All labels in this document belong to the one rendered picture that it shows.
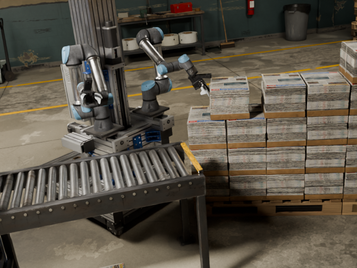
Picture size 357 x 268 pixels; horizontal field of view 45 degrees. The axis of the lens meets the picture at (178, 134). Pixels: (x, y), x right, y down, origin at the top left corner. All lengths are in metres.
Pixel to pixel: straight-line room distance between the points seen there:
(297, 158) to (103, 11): 1.82
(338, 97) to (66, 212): 1.99
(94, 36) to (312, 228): 2.18
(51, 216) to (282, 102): 1.75
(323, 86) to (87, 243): 2.09
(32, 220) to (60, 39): 7.35
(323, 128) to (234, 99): 0.68
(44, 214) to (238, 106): 1.55
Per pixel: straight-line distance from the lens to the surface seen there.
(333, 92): 3.22
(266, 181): 3.44
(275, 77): 3.38
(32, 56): 9.66
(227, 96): 3.14
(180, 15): 8.98
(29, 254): 3.54
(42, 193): 2.60
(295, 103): 3.20
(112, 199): 2.44
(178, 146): 2.93
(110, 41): 3.33
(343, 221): 3.61
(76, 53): 3.09
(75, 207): 2.45
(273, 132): 3.26
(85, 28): 3.39
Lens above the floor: 1.98
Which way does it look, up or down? 22 degrees down
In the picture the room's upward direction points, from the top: 5 degrees counter-clockwise
